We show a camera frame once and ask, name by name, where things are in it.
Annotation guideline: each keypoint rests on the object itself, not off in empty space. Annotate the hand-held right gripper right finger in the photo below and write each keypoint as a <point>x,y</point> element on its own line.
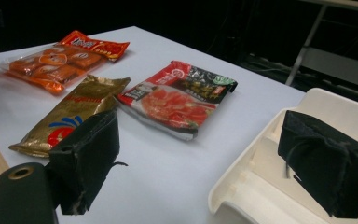
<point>326,168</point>

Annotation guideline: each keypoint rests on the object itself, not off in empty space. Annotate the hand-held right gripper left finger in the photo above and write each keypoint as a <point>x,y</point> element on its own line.
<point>84,161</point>

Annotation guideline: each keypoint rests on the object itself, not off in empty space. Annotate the gold foil packet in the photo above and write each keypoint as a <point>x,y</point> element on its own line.
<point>74,105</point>

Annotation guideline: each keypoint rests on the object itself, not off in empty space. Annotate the white plastic rack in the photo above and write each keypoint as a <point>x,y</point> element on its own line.
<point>261,193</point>

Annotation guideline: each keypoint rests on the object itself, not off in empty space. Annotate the clear orange snack packet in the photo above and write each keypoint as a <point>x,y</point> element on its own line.
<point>52,67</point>

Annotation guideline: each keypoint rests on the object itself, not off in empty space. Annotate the red and black food packet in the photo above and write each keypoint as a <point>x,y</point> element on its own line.
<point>174,105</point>

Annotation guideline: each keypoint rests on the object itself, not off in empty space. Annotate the red orange snack packet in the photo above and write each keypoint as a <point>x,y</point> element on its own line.
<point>105,46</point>

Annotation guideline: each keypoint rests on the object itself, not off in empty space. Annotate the white table mat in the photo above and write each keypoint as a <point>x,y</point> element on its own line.
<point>167,174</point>

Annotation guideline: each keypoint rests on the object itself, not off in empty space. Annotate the white metal table frame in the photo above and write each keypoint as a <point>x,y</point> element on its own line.
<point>338,65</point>

